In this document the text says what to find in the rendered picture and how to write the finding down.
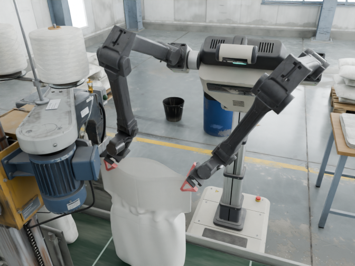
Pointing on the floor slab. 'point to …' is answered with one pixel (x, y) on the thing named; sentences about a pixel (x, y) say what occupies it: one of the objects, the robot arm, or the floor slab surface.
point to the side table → (337, 134)
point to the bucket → (173, 108)
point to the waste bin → (216, 117)
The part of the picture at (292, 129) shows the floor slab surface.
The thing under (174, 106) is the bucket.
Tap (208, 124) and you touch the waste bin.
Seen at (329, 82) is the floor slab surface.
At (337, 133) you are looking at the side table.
